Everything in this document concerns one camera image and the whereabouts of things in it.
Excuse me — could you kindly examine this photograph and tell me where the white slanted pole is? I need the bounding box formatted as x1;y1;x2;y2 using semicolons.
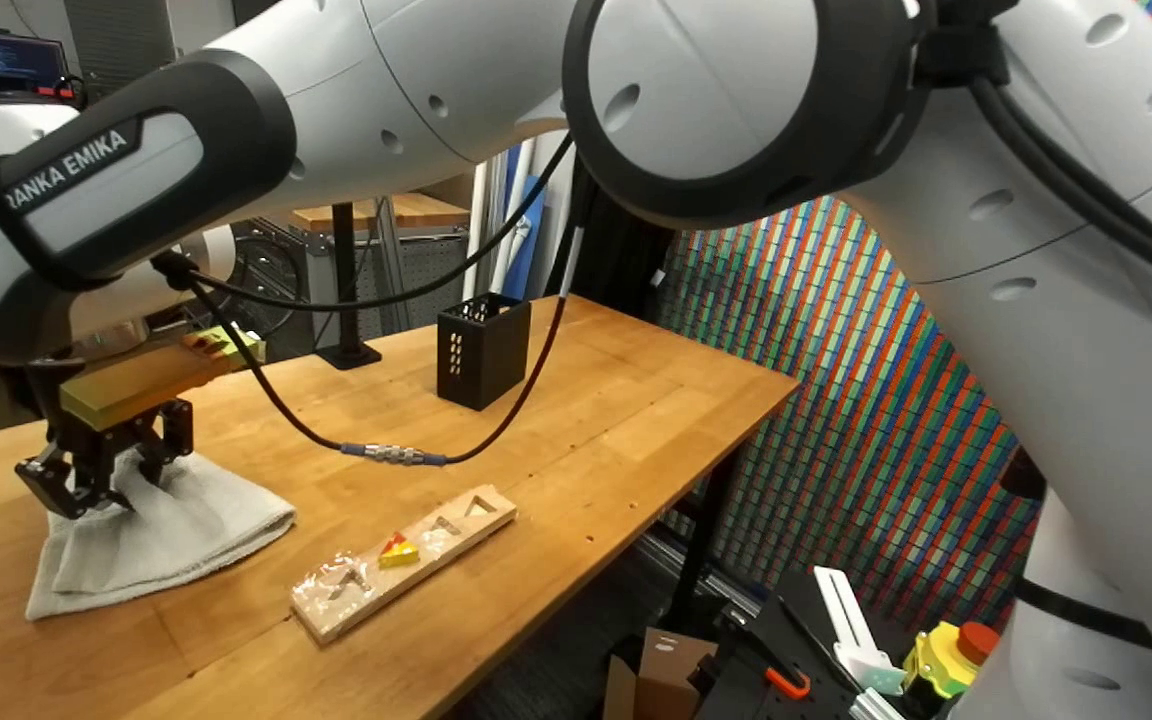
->
465;132;581;304

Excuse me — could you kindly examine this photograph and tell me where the yellow red emergency stop button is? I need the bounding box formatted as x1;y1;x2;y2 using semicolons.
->
900;614;1008;705

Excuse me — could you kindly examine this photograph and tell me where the white cloth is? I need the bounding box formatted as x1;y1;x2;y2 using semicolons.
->
26;443;299;625

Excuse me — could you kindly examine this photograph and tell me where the yellow red puzzle piece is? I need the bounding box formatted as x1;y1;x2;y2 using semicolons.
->
376;532;424;570

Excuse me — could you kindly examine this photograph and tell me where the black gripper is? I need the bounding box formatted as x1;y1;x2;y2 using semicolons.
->
11;396;200;524

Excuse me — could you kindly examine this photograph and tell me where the white metal bracket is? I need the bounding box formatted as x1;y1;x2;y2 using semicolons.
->
808;562;909;699

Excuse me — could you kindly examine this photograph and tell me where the wooden workbench with grey front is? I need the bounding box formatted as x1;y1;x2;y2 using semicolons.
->
221;189;471;369

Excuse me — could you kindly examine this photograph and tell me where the brown cardboard box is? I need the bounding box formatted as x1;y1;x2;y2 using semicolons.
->
602;625;729;720

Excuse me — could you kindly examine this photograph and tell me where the tan green wrist camera block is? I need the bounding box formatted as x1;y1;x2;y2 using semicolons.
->
58;321;273;436

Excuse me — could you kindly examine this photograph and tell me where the black pole stand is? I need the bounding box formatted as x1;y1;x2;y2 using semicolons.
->
312;197;383;376

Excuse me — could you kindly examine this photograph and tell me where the orange handled tool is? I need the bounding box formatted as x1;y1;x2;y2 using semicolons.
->
762;658;822;707

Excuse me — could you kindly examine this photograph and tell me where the black perforated box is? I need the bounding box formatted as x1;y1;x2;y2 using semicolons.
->
433;290;535;414

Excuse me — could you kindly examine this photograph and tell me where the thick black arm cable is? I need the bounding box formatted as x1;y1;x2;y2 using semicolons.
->
968;73;1152;304

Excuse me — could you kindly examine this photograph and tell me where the pale wooden puzzle board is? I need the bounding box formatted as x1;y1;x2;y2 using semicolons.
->
287;479;522;646

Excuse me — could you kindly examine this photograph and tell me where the monitor with blue screen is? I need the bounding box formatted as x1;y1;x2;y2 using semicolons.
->
0;18;71;86

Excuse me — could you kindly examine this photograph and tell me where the colourful striped backdrop panel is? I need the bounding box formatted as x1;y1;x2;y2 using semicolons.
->
659;0;1152;646

